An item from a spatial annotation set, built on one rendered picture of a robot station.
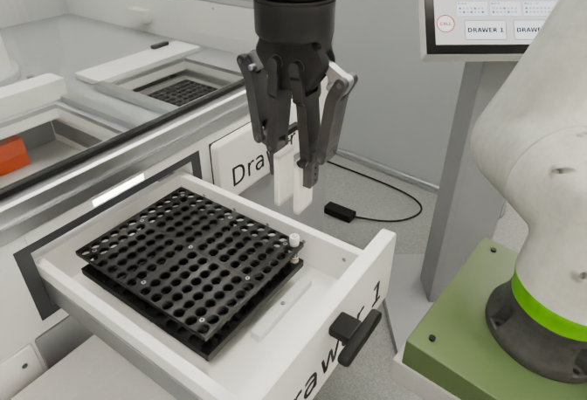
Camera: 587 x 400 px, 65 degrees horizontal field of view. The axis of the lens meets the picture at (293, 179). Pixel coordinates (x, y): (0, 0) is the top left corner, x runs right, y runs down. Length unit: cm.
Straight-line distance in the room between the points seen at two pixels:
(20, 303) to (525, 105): 65
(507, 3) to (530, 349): 80
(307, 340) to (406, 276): 138
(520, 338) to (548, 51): 34
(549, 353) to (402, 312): 109
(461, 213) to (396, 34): 99
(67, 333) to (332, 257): 37
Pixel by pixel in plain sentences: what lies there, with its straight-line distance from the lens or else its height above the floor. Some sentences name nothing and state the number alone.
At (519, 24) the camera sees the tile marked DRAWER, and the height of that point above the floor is 101.
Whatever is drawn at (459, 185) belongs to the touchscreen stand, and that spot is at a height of 53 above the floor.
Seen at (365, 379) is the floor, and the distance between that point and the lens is 155.
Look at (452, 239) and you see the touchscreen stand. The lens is 155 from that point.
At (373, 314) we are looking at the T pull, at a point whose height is 91.
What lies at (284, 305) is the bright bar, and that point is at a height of 85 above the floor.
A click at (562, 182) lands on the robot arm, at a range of 55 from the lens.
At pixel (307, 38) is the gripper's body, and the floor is 117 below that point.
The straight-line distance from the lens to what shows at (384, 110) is 232.
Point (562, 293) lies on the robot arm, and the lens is 58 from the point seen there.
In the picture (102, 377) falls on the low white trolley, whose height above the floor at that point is 76.
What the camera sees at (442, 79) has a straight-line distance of 214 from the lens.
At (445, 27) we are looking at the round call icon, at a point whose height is 101.
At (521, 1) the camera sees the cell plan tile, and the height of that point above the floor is 106.
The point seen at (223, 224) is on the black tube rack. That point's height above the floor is 90.
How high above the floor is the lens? 128
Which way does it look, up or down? 33 degrees down
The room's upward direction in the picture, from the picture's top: straight up
